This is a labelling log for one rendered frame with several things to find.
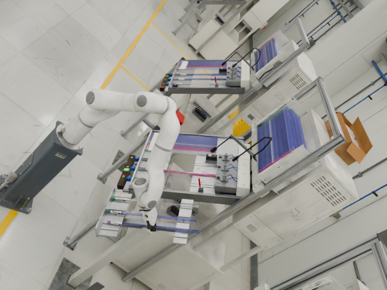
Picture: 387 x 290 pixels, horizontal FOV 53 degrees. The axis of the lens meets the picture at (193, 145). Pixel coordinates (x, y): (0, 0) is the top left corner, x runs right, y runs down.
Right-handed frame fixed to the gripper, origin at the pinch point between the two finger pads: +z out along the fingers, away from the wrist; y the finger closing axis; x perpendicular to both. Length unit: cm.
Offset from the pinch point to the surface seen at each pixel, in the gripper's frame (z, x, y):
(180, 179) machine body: 42, 5, 93
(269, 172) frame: -7, -64, 34
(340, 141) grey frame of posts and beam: -28, -100, 31
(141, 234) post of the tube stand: 11.2, 10.1, 5.5
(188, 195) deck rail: 9.5, -13.6, 35.3
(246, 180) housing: 7, -49, 45
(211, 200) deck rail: 13.8, -27.2, 35.2
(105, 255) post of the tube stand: 29.0, 37.0, 5.6
